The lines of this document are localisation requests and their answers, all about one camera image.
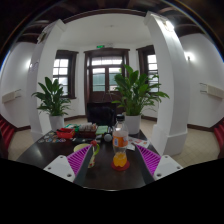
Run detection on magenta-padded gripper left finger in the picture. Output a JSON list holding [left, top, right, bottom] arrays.
[[43, 144, 94, 187]]

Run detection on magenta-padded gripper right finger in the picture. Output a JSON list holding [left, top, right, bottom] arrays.
[[134, 144, 184, 185]]

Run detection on orange drink bottle black cap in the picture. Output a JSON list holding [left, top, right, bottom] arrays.
[[111, 113, 130, 169]]

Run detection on yellow mug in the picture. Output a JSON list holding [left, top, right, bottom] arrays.
[[73, 139, 101, 169]]

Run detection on white printed leaflet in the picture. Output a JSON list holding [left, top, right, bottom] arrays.
[[126, 135, 151, 152]]

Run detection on red box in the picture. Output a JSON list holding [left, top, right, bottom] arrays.
[[55, 127, 77, 140]]

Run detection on colourful round stickers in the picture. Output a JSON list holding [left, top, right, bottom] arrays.
[[37, 131, 68, 144]]

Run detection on grey headphones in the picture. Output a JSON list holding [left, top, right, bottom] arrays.
[[103, 131, 114, 143]]

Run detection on green box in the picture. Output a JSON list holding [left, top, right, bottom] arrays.
[[95, 124, 110, 136]]

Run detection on black chair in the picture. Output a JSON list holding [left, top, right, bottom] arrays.
[[86, 101, 118, 127]]

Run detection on small potted plant white pot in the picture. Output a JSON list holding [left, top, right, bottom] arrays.
[[31, 76, 72, 132]]

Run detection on large potted plant white pot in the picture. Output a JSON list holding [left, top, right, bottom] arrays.
[[111, 63, 170, 135]]

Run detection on red carpeted stairs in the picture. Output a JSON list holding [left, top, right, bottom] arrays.
[[0, 114, 16, 148]]

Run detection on dark wooden double door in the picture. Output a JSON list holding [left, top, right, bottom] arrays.
[[83, 47, 131, 104]]

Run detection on wide dark-framed window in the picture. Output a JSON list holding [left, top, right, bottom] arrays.
[[52, 49, 79, 100]]

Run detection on narrow dark-framed window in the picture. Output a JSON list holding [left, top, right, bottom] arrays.
[[135, 44, 160, 94]]

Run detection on white wall radiator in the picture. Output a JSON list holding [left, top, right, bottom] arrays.
[[199, 82, 224, 100], [1, 89, 23, 104]]

